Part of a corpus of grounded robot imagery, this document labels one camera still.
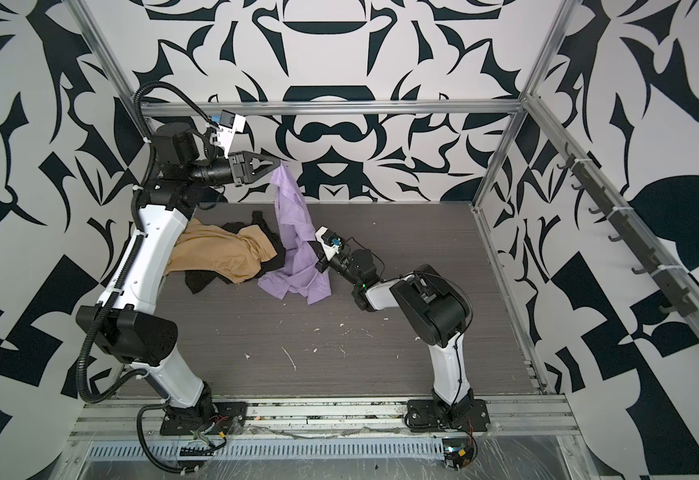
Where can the black wall hook rack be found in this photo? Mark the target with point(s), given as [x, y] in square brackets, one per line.
[631, 230]

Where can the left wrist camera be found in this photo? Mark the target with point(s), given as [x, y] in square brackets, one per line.
[224, 127]

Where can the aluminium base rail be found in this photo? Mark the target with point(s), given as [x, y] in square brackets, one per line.
[302, 418]

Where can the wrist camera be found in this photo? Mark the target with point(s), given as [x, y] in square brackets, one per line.
[329, 241]
[224, 127]

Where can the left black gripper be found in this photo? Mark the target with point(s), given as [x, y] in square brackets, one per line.
[240, 176]

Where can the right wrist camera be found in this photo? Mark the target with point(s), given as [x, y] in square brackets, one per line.
[329, 241]

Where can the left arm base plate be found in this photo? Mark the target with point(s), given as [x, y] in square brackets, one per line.
[202, 418]

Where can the tan cloth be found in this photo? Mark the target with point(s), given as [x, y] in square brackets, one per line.
[235, 256]

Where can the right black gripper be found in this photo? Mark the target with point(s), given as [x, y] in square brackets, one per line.
[326, 265]

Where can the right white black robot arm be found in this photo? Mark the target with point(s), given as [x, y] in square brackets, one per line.
[435, 308]

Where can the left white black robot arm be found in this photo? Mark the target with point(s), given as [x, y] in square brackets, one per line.
[182, 163]

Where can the white slotted cable duct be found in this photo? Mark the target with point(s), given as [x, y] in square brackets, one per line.
[304, 449]

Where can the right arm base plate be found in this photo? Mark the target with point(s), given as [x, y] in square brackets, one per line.
[448, 415]

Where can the black cloth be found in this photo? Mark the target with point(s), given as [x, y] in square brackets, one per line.
[196, 281]

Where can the purple cloth shirt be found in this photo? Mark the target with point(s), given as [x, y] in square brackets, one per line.
[298, 274]

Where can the aluminium frame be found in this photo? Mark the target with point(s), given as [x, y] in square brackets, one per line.
[527, 105]

